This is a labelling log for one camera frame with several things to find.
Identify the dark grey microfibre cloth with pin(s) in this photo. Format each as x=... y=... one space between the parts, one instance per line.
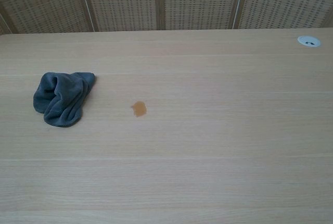
x=62 y=99

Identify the orange-brown liquid stain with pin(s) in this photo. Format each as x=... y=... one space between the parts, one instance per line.
x=140 y=109

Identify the woven rattan folding screen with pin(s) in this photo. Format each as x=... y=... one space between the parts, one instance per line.
x=166 y=1

